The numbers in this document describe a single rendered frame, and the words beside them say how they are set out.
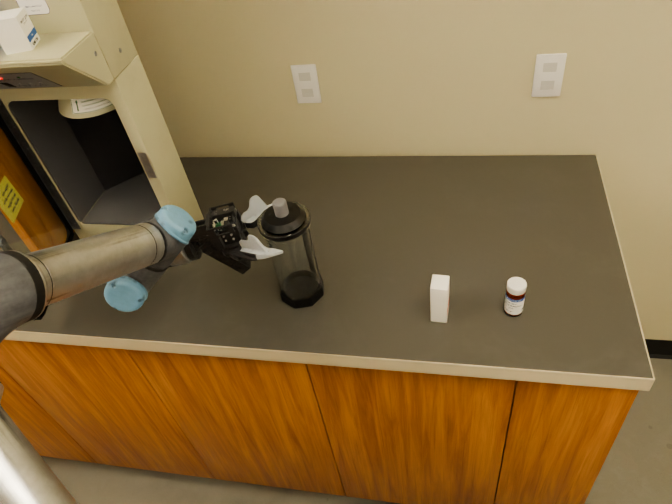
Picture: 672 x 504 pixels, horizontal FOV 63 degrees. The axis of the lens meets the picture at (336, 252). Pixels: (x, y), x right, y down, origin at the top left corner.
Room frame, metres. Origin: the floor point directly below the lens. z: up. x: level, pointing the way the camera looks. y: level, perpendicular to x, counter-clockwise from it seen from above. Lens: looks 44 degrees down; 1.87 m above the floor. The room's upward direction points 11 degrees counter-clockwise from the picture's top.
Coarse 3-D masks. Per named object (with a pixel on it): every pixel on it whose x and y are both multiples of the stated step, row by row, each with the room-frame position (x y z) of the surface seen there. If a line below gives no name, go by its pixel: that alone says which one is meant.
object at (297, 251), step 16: (304, 208) 0.87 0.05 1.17; (304, 224) 0.82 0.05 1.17; (272, 240) 0.80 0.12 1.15; (288, 240) 0.79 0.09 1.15; (304, 240) 0.82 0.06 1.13; (288, 256) 0.80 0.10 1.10; (304, 256) 0.81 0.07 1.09; (288, 272) 0.80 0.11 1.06; (304, 272) 0.81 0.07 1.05; (288, 288) 0.81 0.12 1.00; (304, 288) 0.80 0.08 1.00
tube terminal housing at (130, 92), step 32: (0, 0) 1.13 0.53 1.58; (64, 0) 1.09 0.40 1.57; (96, 0) 1.12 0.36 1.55; (64, 32) 1.10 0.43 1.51; (96, 32) 1.08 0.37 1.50; (128, 32) 1.18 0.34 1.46; (128, 64) 1.14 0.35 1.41; (0, 96) 1.17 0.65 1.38; (32, 96) 1.14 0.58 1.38; (64, 96) 1.12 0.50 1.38; (96, 96) 1.10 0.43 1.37; (128, 96) 1.09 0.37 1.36; (128, 128) 1.08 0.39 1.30; (160, 128) 1.15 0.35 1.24; (160, 160) 1.11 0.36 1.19; (160, 192) 1.08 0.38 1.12; (192, 192) 1.18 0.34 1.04; (96, 224) 1.15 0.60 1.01
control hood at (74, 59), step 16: (80, 32) 1.08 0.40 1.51; (0, 48) 1.07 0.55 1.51; (48, 48) 1.03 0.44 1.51; (64, 48) 1.01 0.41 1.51; (80, 48) 1.02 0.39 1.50; (96, 48) 1.06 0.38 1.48; (0, 64) 1.01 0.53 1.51; (16, 64) 1.00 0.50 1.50; (32, 64) 0.99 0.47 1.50; (48, 64) 0.98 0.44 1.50; (64, 64) 0.97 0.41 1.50; (80, 64) 1.01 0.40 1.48; (96, 64) 1.05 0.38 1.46; (64, 80) 1.04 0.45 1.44; (80, 80) 1.04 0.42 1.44; (96, 80) 1.03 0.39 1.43; (112, 80) 1.07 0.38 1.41
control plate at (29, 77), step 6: (30, 72) 1.02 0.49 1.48; (6, 78) 1.06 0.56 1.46; (12, 78) 1.05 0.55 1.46; (18, 78) 1.05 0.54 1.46; (24, 78) 1.05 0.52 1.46; (30, 78) 1.05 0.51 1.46; (36, 78) 1.04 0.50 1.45; (42, 78) 1.04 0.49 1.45; (0, 84) 1.09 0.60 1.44; (12, 84) 1.09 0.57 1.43; (24, 84) 1.08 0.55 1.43; (36, 84) 1.08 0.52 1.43; (42, 84) 1.07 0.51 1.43; (48, 84) 1.07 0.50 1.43; (54, 84) 1.07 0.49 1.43
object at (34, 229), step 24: (0, 144) 1.10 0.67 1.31; (0, 168) 1.05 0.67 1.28; (24, 168) 1.12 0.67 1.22; (0, 192) 1.00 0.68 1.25; (24, 192) 1.07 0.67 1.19; (0, 216) 0.96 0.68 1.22; (24, 216) 1.02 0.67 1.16; (48, 216) 1.10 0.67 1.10; (24, 240) 0.98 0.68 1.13; (48, 240) 1.05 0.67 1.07
